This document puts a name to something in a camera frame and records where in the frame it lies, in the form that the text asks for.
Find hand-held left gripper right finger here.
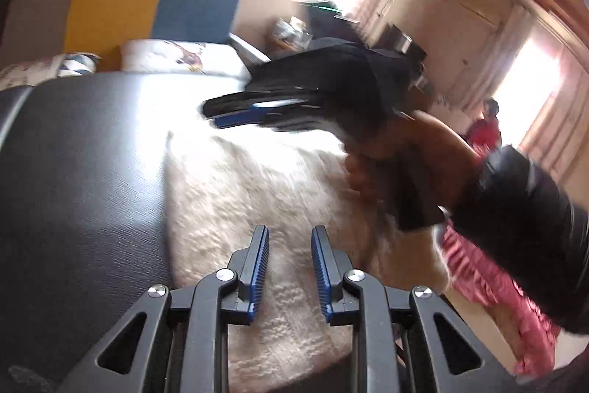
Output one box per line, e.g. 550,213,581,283
311,225,523,393

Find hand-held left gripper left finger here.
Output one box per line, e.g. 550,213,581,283
55,225,270,393

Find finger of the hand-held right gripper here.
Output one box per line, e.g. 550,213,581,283
214,106,346,132
202,87,341,115

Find cream knit sweater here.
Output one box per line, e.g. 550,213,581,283
163,128,454,382

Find person's right forearm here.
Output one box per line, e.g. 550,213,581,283
448,144,589,334

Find person's right hand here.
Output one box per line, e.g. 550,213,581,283
345,111,482,210

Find black monitor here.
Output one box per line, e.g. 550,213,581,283
380,22,428,62

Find group of glass jars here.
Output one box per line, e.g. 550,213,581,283
269,16,314,53

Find white deer print pillow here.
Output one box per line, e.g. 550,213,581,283
120,38,251,81

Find bright side window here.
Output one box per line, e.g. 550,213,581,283
494,36,564,150

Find geometric patterned pillow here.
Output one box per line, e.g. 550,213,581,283
0,52,102,92

